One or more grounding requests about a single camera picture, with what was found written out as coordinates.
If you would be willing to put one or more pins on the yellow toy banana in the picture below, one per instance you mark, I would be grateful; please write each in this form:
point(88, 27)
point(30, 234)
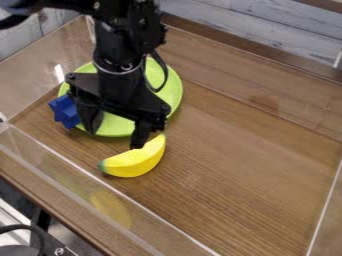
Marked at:
point(137, 161)

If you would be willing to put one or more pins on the blue plastic block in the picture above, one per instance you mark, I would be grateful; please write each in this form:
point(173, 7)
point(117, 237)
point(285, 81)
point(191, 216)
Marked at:
point(64, 111)

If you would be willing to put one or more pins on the clear acrylic front wall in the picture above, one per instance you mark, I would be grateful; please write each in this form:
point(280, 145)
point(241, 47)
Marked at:
point(110, 221)

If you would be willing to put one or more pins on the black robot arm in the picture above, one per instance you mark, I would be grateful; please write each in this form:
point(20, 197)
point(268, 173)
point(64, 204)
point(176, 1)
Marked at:
point(128, 33)

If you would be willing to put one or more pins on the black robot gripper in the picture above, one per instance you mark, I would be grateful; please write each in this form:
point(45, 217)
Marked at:
point(121, 94)

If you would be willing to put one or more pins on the black metal stand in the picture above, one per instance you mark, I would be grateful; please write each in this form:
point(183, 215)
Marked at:
point(46, 245)

